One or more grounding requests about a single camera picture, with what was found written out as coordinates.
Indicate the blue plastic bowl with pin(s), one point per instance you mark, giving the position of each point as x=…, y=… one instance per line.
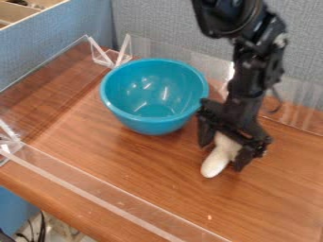
x=154, y=94

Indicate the white brown toy mushroom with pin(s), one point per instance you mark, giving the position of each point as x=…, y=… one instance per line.
x=221, y=157

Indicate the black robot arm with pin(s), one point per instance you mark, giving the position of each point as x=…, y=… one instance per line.
x=258, y=33

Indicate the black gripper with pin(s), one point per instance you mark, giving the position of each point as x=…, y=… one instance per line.
x=235, y=118

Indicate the clear acrylic barrier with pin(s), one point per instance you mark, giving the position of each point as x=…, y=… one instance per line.
x=130, y=188

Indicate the wooden shelf box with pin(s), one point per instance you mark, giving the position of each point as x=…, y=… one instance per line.
x=16, y=11

